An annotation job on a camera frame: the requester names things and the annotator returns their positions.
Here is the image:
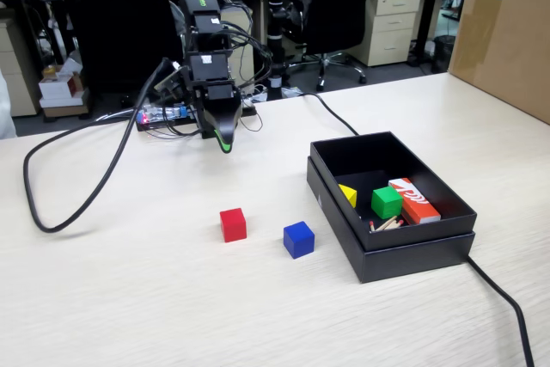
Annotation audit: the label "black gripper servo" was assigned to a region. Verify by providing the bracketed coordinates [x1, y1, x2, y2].
[201, 82, 242, 155]

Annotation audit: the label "red wooden cube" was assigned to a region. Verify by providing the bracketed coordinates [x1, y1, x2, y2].
[219, 207, 248, 243]

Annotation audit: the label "blue wooden cube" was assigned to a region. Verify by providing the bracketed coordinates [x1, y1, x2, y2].
[283, 221, 315, 260]

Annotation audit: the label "green wooden cube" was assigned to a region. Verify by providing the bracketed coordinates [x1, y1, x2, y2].
[370, 186, 404, 220]

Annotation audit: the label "motor controller board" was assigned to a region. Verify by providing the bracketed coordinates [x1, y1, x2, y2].
[136, 103, 193, 128]

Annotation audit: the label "beige drawer cabinet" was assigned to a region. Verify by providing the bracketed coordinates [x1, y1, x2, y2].
[0, 8, 42, 119]
[218, 5, 254, 84]

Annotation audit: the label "black vertical stand pole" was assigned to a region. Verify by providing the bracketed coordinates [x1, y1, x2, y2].
[265, 0, 287, 100]

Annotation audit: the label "large black office chair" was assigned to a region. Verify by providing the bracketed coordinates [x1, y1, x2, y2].
[52, 0, 186, 97]

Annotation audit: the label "black cardboard box tray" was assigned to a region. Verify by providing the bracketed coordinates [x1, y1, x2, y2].
[309, 130, 479, 252]

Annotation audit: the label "yellow wooden block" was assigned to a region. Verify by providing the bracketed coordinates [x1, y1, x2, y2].
[338, 183, 358, 209]

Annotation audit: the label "low brown cardboard box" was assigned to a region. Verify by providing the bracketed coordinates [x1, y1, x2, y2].
[39, 95, 92, 120]

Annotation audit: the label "white paper sheet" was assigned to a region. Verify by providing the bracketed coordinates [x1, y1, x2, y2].
[59, 49, 83, 76]

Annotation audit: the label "black mesh office chair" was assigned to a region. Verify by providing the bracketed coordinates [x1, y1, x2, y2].
[285, 0, 382, 92]

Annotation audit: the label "white carton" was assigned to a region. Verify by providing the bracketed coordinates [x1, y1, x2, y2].
[38, 70, 86, 101]

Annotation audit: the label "white drawer cabinet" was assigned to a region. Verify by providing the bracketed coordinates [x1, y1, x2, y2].
[350, 0, 422, 68]

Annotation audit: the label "person in white shirt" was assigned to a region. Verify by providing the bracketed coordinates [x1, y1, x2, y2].
[0, 68, 17, 139]

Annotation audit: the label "orange and white matchbox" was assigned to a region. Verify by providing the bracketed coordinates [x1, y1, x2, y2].
[388, 177, 443, 225]

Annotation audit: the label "black trash bin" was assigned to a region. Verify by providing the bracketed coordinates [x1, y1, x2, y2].
[431, 34, 456, 75]

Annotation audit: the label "black open box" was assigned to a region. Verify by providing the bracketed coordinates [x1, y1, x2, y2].
[306, 156, 476, 284]

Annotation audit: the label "black-legged office desk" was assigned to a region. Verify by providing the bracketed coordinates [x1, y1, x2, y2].
[253, 0, 472, 68]

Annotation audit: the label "large brown cardboard box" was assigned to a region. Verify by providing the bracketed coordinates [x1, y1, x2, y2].
[446, 0, 550, 125]

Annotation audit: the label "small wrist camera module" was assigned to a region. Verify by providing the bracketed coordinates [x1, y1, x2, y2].
[156, 64, 190, 100]

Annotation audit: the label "thin black servo wires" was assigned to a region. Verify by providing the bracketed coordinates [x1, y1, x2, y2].
[214, 0, 274, 132]

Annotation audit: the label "thick black camera cable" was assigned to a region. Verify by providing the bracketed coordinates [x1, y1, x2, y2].
[23, 57, 173, 234]

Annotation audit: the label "black power cable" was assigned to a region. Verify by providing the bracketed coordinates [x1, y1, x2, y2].
[296, 91, 536, 367]

